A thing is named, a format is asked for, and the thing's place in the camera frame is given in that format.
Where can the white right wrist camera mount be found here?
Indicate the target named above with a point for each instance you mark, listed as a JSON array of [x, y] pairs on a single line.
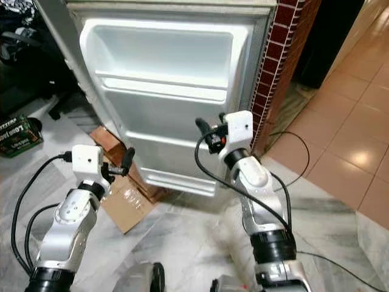
[[239, 129]]

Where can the brown cardboard sheet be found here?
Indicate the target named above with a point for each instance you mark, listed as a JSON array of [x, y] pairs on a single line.
[[127, 210]]

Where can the black office chair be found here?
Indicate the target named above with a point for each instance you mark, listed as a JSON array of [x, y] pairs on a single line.
[[30, 55]]

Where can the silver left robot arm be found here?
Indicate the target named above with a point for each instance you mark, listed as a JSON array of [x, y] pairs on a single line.
[[67, 237]]

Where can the grey robot left leg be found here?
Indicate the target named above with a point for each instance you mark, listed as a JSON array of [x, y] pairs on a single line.
[[143, 277]]

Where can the green Long Jack box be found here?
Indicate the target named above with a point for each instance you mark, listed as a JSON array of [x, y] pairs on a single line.
[[19, 135]]

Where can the black white striped cloth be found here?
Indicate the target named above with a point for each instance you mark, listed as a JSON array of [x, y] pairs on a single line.
[[15, 5]]

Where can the white fridge door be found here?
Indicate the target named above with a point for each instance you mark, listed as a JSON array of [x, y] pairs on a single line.
[[170, 103]]

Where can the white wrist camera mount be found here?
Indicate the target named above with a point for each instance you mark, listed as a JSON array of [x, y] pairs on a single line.
[[239, 129], [87, 163]]

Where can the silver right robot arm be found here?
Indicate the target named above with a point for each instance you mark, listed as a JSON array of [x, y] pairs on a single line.
[[264, 201]]

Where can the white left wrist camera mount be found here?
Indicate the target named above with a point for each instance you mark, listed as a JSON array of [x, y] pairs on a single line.
[[87, 163]]

